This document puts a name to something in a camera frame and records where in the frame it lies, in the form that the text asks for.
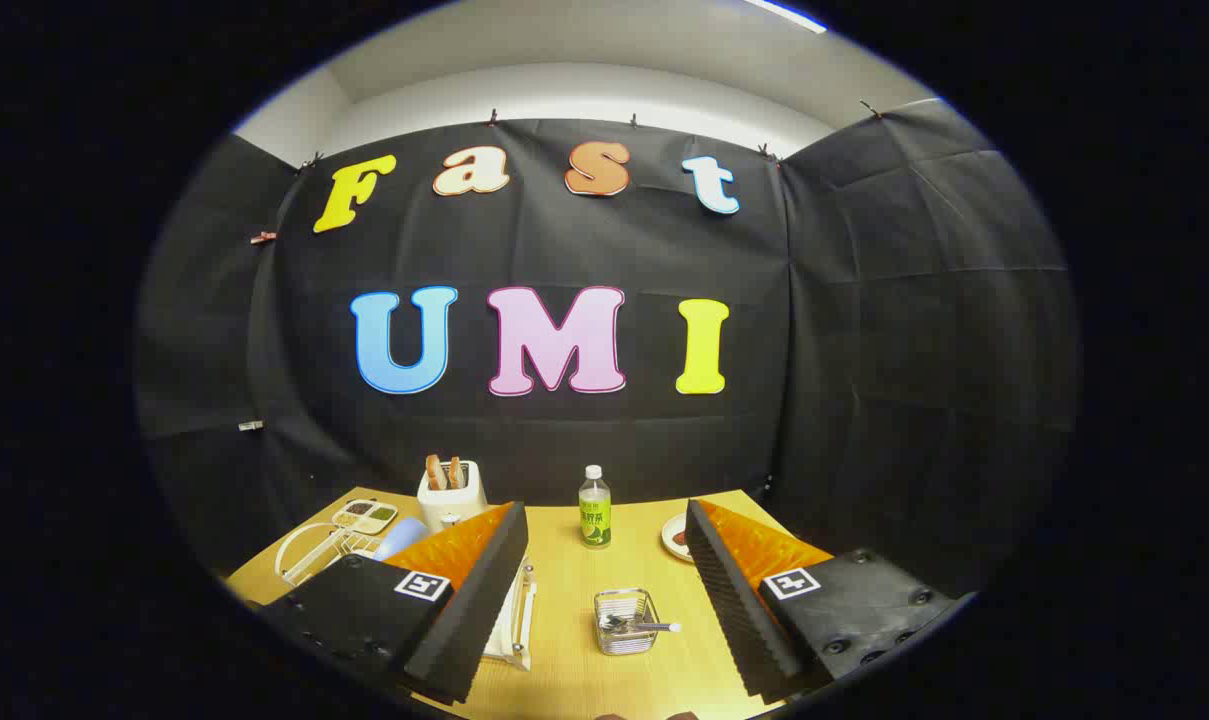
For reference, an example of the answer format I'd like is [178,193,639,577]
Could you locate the blue plate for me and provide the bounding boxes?
[372,516,431,563]

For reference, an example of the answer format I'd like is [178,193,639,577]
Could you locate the white toaster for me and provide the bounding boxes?
[417,460,489,533]

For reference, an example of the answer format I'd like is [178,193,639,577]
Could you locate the metal wire basket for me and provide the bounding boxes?
[593,588,662,657]

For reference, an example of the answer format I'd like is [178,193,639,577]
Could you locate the green label drink bottle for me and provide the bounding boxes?
[578,464,613,550]

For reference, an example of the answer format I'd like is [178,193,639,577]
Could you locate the black backdrop cloth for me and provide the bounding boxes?
[134,98,1080,601]

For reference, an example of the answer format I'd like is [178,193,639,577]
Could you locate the ceiling light strip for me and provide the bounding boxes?
[742,0,828,35]

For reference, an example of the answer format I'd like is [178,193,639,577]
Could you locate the white wire dish rack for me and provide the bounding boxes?
[274,520,540,672]

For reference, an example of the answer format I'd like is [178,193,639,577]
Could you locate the metal spoon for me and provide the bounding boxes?
[601,614,683,637]

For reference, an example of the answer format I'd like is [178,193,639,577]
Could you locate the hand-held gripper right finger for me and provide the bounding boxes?
[684,498,973,705]

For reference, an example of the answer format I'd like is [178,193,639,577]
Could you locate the divided white snack tray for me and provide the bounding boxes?
[331,499,399,536]

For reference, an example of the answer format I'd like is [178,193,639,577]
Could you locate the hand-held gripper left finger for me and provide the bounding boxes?
[260,501,530,705]

